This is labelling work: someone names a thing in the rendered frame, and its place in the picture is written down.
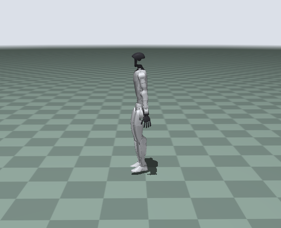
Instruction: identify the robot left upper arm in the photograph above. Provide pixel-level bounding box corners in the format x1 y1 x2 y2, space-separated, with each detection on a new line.
137 72 147 97

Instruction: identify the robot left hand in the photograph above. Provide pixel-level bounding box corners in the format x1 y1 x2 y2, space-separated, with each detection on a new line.
141 110 151 128

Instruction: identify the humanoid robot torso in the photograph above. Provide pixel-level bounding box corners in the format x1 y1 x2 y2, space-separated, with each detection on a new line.
133 68 147 111

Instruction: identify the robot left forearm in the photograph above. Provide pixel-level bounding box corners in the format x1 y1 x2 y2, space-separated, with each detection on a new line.
142 91 148 114

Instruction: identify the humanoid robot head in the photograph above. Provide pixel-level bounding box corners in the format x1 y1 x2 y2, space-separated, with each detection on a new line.
132 52 145 71

